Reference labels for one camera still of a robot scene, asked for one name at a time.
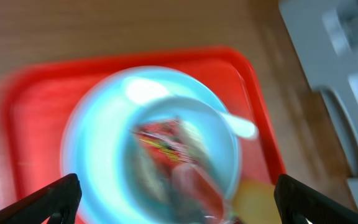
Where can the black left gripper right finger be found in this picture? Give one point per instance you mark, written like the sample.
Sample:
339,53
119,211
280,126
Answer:
298,203

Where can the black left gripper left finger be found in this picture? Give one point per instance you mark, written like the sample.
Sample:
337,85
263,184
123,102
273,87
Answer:
57,203

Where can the red snack wrapper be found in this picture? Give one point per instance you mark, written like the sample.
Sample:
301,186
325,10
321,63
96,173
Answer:
193,196

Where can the grey dishwasher rack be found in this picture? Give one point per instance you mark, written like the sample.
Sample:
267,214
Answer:
325,36

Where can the yellow plastic cup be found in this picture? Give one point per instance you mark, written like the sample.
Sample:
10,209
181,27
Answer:
254,203

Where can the light blue plate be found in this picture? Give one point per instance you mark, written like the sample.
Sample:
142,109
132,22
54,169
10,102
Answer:
95,143

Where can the light blue bowl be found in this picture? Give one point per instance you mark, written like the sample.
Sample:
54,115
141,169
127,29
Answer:
215,146

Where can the red plastic tray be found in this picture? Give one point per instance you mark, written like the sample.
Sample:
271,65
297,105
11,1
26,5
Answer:
36,103

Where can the white plastic spoon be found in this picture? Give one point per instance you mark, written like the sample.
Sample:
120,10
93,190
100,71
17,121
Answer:
143,91

